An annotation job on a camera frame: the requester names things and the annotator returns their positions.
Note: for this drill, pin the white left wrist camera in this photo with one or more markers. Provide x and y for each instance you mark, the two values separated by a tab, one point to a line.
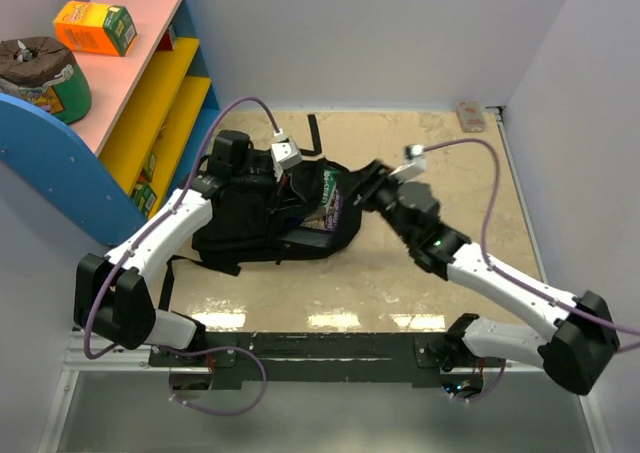
285	155

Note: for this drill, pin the beige pink eraser box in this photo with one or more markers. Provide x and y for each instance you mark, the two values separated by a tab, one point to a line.
470	115

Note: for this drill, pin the black student backpack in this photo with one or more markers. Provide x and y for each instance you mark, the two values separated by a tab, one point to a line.
265	226

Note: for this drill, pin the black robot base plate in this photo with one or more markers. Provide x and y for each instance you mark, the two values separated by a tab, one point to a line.
418	359

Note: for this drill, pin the orange green crayon box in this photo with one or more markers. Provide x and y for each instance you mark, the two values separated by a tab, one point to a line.
95	28

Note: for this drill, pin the brown green toy stump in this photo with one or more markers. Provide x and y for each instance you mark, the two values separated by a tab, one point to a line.
42	71

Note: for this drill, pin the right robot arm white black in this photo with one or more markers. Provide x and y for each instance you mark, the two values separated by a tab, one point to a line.
567	336

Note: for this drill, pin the aluminium rail frame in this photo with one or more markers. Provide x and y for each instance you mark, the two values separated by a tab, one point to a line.
240	204

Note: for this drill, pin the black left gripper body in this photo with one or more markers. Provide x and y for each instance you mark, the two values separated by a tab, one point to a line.
263	180

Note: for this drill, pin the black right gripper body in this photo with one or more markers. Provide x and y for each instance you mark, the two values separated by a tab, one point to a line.
384	201

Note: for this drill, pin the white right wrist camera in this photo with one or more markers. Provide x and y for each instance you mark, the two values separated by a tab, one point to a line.
414	164

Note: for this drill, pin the green box on shelf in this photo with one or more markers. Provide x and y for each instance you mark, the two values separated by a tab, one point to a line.
144	197
148	168

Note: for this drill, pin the green treehouse book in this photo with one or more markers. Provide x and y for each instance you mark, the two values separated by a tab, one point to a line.
331	196

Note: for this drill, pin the purple colourful book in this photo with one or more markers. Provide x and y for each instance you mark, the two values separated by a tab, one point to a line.
325	218

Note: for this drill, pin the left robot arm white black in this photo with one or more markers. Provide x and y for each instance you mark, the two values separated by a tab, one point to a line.
112	303

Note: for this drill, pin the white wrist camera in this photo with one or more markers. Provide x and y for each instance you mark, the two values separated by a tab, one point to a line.
414	164
285	155

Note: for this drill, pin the blue shelf unit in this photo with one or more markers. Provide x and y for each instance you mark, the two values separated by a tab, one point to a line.
72	183

